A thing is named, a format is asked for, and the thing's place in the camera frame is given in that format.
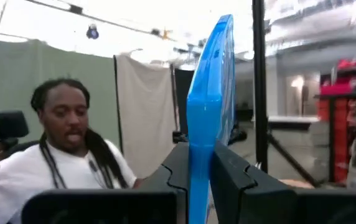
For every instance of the red storage shelf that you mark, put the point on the red storage shelf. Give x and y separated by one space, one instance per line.
340 124

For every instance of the green curtain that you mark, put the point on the green curtain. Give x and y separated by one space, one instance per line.
10 68

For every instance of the white table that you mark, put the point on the white table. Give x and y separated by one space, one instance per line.
290 119

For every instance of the white curtain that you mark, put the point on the white curtain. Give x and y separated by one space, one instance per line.
147 109

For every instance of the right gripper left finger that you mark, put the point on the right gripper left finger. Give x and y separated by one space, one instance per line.
165 199

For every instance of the person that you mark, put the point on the person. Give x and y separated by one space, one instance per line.
66 115

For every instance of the blue jewel case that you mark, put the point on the blue jewel case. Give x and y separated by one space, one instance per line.
209 109

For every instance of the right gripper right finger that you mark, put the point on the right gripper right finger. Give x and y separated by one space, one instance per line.
243 199

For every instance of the black ceiling lamp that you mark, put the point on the black ceiling lamp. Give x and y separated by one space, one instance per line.
92 32

